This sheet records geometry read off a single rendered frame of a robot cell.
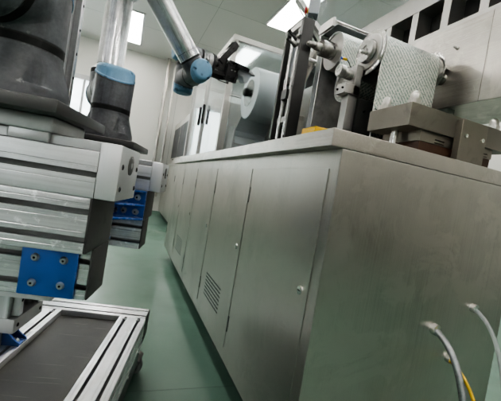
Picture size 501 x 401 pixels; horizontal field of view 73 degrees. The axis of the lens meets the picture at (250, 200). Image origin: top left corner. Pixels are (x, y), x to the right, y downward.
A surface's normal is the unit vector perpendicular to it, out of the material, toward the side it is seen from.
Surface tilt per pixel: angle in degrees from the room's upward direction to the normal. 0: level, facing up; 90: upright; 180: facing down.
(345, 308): 90
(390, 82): 90
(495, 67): 90
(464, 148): 90
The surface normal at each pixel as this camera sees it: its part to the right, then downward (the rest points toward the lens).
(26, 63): 0.60, -0.18
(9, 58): 0.36, -0.22
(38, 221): 0.12, 0.05
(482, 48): -0.92, -0.15
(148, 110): 0.35, 0.09
